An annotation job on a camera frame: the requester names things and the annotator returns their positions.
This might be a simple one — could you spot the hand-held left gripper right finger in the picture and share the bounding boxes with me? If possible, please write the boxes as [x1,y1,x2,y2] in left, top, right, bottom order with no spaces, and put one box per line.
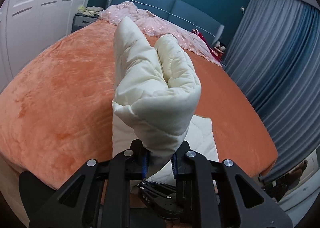
[171,140,293,228]

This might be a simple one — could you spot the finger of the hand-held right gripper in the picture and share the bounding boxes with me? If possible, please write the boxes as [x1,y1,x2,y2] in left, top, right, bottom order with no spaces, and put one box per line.
[136,180,192,221]

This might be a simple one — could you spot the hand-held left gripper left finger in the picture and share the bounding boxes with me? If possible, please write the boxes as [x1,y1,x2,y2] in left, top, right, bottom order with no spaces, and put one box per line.
[29,140,151,228]

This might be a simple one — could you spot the cream quilted jacket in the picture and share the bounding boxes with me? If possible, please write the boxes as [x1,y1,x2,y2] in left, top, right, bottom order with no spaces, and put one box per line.
[111,16,219,181]

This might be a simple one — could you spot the orange plush blanket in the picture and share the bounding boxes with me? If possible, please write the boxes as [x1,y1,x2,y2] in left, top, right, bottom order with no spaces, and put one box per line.
[0,21,278,191]

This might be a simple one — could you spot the stuffed toys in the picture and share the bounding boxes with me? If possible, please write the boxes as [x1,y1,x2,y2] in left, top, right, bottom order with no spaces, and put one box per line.
[214,40,227,55]

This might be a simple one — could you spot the red cloth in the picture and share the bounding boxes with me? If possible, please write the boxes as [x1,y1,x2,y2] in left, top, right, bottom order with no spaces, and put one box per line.
[192,28,224,62]

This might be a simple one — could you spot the blue-grey curtain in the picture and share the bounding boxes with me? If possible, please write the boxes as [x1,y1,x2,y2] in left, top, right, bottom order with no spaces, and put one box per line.
[224,0,320,184]

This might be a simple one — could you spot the pink floral quilt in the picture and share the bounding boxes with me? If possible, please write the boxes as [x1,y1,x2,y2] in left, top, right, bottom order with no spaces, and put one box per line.
[99,1,222,67]

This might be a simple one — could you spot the blue upholstered headboard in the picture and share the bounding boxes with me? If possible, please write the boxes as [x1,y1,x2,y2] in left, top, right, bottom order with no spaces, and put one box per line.
[106,0,225,47]

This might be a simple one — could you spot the grey nightstand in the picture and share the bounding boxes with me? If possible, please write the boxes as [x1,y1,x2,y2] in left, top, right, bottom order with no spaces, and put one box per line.
[72,14,100,34]

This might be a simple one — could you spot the cream cloth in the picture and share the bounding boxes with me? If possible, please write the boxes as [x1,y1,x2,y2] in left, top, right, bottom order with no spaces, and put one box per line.
[84,6,104,16]

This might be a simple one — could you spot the white wardrobe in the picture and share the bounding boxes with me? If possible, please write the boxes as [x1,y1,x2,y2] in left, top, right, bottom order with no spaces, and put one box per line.
[0,0,96,86]

